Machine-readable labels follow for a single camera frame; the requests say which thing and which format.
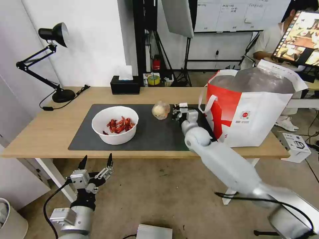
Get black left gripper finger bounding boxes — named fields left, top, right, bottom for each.
left=94, top=153, right=114, bottom=181
left=76, top=155, right=88, bottom=172

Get crumpled clear plastic trash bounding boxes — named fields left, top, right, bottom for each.
left=152, top=100, right=171, bottom=121

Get red and white takeout bag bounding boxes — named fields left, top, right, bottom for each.
left=198, top=59, right=308, bottom=148

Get grey trash bin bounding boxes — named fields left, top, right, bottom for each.
left=0, top=198, right=29, bottom=239

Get white paper bowl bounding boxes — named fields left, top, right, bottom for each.
left=91, top=106, right=139, bottom=146

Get dark grey desk mat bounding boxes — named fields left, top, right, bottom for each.
left=67, top=103, right=218, bottom=151

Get yellow green tape roll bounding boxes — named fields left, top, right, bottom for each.
left=147, top=73, right=161, bottom=87

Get red crayfish shells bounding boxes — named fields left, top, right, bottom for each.
left=102, top=116, right=137, bottom=135

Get black tripod stand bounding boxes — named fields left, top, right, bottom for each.
left=144, top=29, right=193, bottom=88

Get red canister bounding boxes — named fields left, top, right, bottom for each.
left=152, top=55, right=162, bottom=71

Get black tissue box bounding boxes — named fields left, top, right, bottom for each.
left=110, top=75, right=140, bottom=95

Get white tissue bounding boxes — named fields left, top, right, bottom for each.
left=118, top=65, right=134, bottom=81

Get black desk lamp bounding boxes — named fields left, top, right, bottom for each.
left=16, top=22, right=76, bottom=103

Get silver metal box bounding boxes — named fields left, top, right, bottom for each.
left=136, top=224, right=173, bottom=239

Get black metal rack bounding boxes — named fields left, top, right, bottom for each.
left=133, top=0, right=158, bottom=76

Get white softbox light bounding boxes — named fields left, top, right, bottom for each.
left=161, top=0, right=195, bottom=39

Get white shoes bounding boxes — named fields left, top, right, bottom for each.
left=275, top=116, right=300, bottom=132

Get whiteboard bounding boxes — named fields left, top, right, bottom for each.
left=193, top=0, right=294, bottom=33

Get person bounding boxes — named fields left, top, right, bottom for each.
left=252, top=0, right=303, bottom=69

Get white cardboard box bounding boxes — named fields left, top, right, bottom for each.
left=281, top=132, right=312, bottom=164

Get computer monitor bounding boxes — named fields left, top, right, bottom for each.
left=271, top=10, right=319, bottom=68

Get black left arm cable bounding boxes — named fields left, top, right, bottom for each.
left=43, top=176, right=75, bottom=239

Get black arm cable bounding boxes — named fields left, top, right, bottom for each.
left=43, top=176, right=75, bottom=239
left=214, top=192, right=315, bottom=232

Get black lamp power cable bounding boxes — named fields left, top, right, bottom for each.
left=39, top=84, right=91, bottom=112

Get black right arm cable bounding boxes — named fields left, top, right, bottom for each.
left=214, top=192, right=315, bottom=232

